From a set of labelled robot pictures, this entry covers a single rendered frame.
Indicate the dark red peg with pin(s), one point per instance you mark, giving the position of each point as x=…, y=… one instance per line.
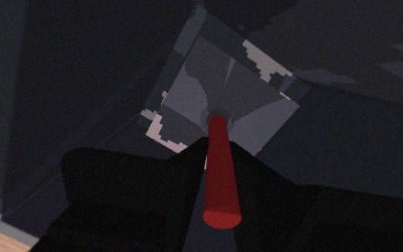
x=221, y=207

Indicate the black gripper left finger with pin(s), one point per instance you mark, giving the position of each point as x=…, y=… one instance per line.
x=143, y=183

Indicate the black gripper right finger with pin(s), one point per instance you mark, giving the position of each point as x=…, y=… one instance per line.
x=279, y=216

